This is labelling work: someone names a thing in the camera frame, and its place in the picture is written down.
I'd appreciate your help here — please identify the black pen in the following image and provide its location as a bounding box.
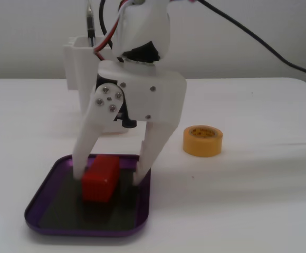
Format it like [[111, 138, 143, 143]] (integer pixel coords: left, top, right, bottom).
[[86, 1, 97, 47]]

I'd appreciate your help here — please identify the red servo wire bundle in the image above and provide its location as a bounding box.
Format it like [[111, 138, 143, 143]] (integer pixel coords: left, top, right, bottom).
[[92, 6, 129, 62]]

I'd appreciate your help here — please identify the red cube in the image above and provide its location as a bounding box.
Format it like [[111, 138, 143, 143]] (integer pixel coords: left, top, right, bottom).
[[81, 155, 120, 203]]

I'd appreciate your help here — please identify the purple metal tray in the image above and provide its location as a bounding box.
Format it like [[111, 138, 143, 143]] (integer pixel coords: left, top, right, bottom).
[[24, 154, 152, 237]]

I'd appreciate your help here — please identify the white plastic pen holder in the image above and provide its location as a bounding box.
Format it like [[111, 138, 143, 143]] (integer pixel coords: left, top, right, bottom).
[[63, 36, 132, 135]]

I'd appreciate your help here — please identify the yellow tape roll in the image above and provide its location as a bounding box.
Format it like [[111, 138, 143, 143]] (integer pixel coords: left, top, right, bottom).
[[182, 125, 224, 158]]

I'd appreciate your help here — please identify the thin black cable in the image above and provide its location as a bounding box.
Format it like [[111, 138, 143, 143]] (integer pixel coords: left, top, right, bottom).
[[98, 0, 114, 50]]

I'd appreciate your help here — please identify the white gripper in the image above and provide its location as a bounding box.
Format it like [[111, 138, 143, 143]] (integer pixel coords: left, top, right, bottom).
[[72, 60, 188, 189]]

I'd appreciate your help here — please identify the thick black cable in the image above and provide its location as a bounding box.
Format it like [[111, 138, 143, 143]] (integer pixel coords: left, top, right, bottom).
[[197, 0, 306, 79]]

